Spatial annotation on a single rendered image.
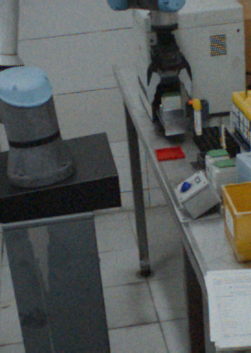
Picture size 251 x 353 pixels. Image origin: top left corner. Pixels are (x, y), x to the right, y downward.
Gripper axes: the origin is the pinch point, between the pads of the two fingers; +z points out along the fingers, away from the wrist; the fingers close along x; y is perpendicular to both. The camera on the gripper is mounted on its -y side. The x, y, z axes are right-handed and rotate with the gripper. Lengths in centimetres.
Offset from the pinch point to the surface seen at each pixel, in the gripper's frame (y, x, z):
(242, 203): -62, -3, 3
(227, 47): 8.9, -18.1, -10.3
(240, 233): -75, 1, 3
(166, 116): -2.5, 1.8, 3.3
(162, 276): 72, -3, 96
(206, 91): 8.8, -11.6, 1.4
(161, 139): -4.9, 4.1, 8.6
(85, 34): 140, 14, 10
